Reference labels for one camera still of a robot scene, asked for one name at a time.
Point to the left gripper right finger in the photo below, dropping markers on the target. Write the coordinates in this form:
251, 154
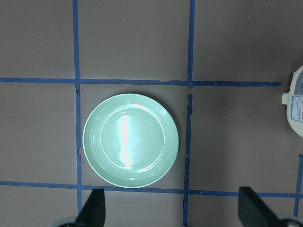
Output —
253, 212

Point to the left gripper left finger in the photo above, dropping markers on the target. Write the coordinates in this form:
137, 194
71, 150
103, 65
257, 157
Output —
93, 213

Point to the green plate near left arm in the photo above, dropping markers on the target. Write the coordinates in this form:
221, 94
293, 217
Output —
130, 140

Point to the white rice cooker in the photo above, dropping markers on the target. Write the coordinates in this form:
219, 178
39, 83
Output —
294, 102

